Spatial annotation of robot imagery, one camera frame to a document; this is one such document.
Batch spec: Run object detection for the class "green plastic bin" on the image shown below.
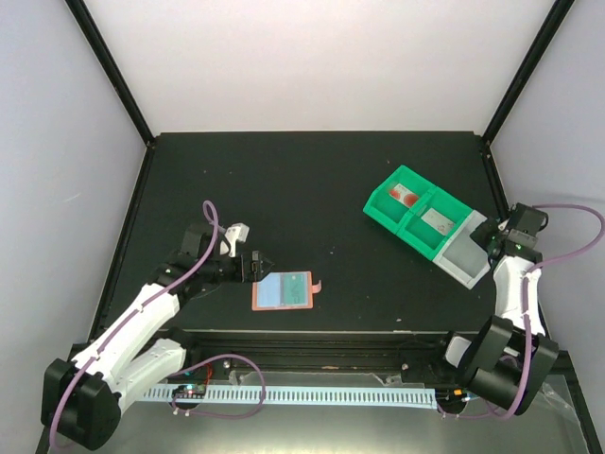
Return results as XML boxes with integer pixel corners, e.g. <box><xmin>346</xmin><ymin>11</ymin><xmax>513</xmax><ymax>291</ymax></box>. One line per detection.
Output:
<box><xmin>363</xmin><ymin>166</ymin><xmax>436</xmax><ymax>235</ymax></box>
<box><xmin>397</xmin><ymin>187</ymin><xmax>472</xmax><ymax>261</ymax></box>

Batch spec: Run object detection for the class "light blue slotted cable duct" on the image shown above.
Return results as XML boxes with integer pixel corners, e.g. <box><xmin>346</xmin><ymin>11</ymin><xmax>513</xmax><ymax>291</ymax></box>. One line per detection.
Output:
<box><xmin>139</xmin><ymin>383</ymin><xmax>437</xmax><ymax>410</ymax></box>

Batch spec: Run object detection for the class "left small circuit board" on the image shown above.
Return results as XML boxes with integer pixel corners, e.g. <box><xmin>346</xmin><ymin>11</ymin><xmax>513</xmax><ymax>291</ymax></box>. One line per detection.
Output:
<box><xmin>172</xmin><ymin>384</ymin><xmax>207</xmax><ymax>399</ymax></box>

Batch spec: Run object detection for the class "left black frame post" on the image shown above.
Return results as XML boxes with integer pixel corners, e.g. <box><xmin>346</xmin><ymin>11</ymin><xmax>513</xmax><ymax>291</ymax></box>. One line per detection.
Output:
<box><xmin>64</xmin><ymin>0</ymin><xmax>155</xmax><ymax>147</ymax></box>

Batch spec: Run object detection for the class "right small circuit board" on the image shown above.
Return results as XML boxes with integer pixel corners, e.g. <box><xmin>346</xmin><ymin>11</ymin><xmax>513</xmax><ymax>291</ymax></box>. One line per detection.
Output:
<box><xmin>435</xmin><ymin>388</ymin><xmax>472</xmax><ymax>404</ymax></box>

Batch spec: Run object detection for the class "right black frame post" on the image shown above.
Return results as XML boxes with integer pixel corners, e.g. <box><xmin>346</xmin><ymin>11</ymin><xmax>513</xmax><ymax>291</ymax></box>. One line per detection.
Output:
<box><xmin>482</xmin><ymin>0</ymin><xmax>575</xmax><ymax>146</ymax></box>

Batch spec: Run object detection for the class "red circle card in bin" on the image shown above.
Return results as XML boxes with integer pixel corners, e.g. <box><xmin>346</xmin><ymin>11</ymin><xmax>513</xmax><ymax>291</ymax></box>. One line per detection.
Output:
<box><xmin>388</xmin><ymin>183</ymin><xmax>420</xmax><ymax>208</ymax></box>

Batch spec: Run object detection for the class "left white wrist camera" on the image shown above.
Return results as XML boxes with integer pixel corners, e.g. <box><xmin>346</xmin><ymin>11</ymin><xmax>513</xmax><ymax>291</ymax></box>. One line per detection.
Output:
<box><xmin>220</xmin><ymin>223</ymin><xmax>250</xmax><ymax>257</ymax></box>

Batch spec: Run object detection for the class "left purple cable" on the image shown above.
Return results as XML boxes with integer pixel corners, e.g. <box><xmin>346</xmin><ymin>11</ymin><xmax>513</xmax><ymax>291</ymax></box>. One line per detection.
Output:
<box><xmin>49</xmin><ymin>201</ymin><xmax>237</xmax><ymax>449</ymax></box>

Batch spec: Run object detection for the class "black frame post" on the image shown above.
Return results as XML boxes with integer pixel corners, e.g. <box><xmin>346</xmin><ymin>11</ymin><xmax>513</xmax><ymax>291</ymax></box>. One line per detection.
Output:
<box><xmin>64</xmin><ymin>0</ymin><xmax>155</xmax><ymax>147</ymax></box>
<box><xmin>482</xmin><ymin>0</ymin><xmax>575</xmax><ymax>146</ymax></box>

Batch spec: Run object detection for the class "clear plastic bin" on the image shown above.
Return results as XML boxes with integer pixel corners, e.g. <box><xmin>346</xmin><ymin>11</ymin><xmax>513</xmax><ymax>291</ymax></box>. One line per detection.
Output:
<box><xmin>433</xmin><ymin>230</ymin><xmax>490</xmax><ymax>289</ymax></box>

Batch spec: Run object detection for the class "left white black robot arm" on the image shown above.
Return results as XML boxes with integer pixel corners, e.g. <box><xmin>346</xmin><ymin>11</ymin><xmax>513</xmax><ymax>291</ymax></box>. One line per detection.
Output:
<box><xmin>41</xmin><ymin>223</ymin><xmax>272</xmax><ymax>450</ymax></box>

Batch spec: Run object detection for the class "white floral credit card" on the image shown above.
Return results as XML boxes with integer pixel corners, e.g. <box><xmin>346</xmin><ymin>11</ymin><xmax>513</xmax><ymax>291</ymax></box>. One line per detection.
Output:
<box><xmin>421</xmin><ymin>208</ymin><xmax>455</xmax><ymax>236</ymax></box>

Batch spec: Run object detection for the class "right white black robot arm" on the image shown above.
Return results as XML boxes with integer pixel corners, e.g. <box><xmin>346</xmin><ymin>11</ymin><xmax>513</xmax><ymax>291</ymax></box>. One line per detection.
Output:
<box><xmin>429</xmin><ymin>203</ymin><xmax>559</xmax><ymax>418</ymax></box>

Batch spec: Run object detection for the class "small circuit board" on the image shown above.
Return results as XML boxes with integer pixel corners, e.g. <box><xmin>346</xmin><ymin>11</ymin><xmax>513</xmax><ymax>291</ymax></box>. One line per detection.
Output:
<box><xmin>435</xmin><ymin>388</ymin><xmax>472</xmax><ymax>404</ymax></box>
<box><xmin>172</xmin><ymin>384</ymin><xmax>207</xmax><ymax>399</ymax></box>

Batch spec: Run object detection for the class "brown leather card holder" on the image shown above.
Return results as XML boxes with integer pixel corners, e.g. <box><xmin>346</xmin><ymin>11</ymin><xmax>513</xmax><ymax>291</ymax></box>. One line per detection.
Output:
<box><xmin>251</xmin><ymin>271</ymin><xmax>322</xmax><ymax>311</ymax></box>

